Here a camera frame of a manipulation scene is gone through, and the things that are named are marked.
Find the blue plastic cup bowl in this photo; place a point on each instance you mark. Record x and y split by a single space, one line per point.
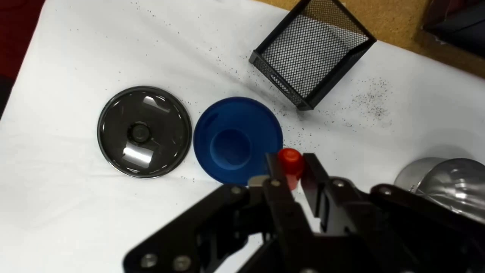
232 139

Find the black mesh wire basket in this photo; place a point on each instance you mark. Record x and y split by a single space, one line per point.
311 51

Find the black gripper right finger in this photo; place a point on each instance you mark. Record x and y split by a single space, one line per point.
387 230

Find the dark round pot lid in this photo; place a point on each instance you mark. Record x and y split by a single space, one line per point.
144 132

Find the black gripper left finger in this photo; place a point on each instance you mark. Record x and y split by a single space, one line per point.
217 227

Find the red capped marker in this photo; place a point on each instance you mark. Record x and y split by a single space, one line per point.
293 166

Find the white table cloth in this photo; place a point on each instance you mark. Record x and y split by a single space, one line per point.
66 210

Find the small steel bowl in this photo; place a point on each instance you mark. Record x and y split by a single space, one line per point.
457 184

